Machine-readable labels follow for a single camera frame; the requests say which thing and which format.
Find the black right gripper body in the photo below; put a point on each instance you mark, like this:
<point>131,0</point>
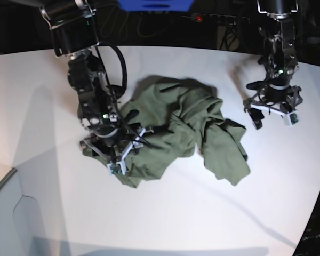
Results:
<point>100,140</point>

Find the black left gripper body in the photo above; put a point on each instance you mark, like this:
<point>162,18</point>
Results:
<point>275,99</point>

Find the green t-shirt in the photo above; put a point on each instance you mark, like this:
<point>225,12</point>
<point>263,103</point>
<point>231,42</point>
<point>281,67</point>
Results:
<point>185,115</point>

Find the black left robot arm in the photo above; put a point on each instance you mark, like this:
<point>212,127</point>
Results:
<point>279,55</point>

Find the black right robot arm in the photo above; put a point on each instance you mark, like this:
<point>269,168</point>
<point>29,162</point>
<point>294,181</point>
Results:
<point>74,34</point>

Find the black power strip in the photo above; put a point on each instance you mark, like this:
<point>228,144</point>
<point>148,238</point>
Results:
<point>214,18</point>

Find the blue plastic box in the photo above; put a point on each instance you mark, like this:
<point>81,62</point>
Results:
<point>155,5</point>

